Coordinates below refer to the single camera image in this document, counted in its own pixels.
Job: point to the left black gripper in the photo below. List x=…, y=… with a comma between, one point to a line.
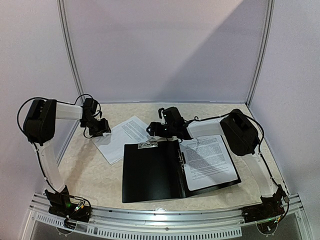
x=104, y=128

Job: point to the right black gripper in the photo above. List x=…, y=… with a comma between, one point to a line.
x=157, y=128

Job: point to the black file folder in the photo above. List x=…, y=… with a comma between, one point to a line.
x=155, y=171

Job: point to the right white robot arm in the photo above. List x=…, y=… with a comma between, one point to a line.
x=242, y=136

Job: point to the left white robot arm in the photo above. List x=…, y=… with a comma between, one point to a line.
x=39, y=127

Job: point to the printed paper stack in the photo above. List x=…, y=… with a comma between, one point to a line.
x=111, y=145

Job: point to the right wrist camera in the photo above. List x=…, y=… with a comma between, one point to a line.
x=162, y=115

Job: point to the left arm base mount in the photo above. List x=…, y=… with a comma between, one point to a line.
x=61, y=206

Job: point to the perforated white cable tray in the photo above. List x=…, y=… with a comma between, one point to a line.
x=52, y=228

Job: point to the curved aluminium rail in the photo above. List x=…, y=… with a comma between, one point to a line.
x=166, y=218

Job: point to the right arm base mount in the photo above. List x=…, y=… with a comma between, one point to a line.
x=269, y=208

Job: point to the right aluminium frame post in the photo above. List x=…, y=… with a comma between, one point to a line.
x=262, y=51

